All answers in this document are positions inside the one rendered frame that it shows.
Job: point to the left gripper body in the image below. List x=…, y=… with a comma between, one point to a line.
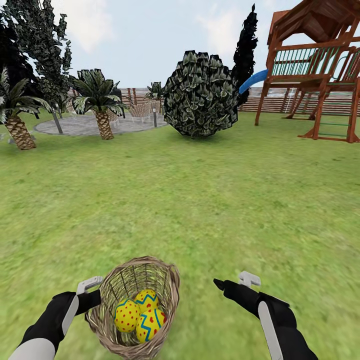
x=91, y=300

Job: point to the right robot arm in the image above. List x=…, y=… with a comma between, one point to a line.
x=278, y=321

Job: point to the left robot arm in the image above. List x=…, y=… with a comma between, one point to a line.
x=41, y=340

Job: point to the charcoal grill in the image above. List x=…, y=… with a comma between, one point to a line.
x=115, y=92

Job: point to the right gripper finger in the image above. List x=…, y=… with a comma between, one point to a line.
x=219, y=283

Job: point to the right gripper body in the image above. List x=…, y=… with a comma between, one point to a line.
x=236, y=292

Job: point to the wicker basket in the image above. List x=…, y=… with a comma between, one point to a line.
x=110, y=337

